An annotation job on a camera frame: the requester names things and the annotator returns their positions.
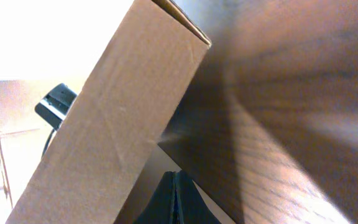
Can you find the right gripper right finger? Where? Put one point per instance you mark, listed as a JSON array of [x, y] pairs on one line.
[[191, 208]]

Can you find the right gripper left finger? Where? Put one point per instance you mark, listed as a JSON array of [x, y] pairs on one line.
[[161, 206]]

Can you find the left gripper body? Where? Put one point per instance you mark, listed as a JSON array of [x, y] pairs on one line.
[[54, 106]]

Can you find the cardboard box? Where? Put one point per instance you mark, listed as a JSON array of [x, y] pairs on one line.
[[121, 109]]

